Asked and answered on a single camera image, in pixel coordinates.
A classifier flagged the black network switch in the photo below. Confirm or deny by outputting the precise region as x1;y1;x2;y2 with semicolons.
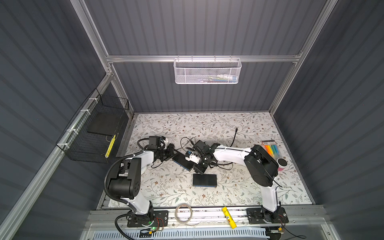
193;174;217;188
172;153;195;172

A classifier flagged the black ethernet cable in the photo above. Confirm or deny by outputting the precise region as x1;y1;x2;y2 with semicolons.
179;127;239;171

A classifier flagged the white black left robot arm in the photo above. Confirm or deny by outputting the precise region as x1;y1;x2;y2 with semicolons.
104;144;176;216

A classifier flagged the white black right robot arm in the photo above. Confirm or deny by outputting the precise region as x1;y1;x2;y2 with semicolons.
193;141;281;215

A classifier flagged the yellow marker in black basket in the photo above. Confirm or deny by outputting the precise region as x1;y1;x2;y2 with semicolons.
105;135;117;159

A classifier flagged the coloured marker pack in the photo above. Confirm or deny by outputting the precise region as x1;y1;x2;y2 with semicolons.
261;140;282;160

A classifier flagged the pink black tape roll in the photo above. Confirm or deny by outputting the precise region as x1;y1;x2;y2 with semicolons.
277;158;288;172

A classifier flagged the yellow glue stick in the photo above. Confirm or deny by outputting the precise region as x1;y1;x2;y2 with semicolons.
222;207;237;229

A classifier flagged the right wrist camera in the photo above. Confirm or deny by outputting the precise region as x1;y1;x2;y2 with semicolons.
186;140;210;164

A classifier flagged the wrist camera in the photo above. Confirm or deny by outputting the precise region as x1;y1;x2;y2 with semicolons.
147;136;168;151
186;140;210;164

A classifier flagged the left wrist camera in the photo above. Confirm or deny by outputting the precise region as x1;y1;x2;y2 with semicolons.
147;136;168;151

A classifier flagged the clear tape ring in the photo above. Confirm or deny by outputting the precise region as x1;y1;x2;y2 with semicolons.
174;203;194;225

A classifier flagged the black corrugated cable conduit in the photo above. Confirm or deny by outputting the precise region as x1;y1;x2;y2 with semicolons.
103;137;151;240

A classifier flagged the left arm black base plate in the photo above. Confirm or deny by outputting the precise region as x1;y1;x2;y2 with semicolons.
127;210;169;228

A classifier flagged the black wire mesh basket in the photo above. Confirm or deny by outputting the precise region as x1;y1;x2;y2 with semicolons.
57;90;130;164

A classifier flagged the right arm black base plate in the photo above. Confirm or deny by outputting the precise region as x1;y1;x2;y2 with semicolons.
246;206;289;224

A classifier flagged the white wire mesh basket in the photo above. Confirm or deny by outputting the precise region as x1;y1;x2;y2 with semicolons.
173;58;242;85

